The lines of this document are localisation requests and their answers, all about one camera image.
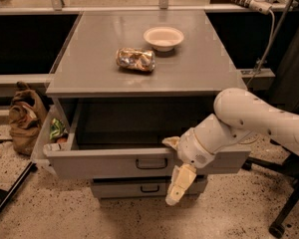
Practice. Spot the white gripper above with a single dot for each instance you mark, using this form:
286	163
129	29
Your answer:
191	147

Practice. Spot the grey top drawer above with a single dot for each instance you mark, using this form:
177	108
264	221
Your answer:
122	137

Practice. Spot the grey drawer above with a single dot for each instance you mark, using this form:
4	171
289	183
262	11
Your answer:
130	187
122	137

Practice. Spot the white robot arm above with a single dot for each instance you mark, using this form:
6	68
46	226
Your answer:
237	115

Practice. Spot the grey bottom drawer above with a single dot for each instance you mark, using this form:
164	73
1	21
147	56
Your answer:
130	187

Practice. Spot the grey drawer cabinet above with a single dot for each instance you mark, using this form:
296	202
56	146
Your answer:
198	67

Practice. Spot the crumpled gold chip bag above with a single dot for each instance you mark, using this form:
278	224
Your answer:
136	59

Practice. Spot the white packaged item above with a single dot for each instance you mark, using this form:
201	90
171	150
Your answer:
54	146

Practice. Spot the white paper bowl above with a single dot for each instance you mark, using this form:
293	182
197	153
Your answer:
163	39

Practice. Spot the green snack bag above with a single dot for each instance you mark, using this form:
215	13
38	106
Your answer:
57	129

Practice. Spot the clear plastic storage bin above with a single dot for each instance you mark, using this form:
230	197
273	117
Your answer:
38	156

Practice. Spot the brown paper bag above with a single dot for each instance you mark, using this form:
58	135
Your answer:
27	113

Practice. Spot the black metal stand leg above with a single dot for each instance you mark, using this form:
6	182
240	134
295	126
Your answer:
6	195

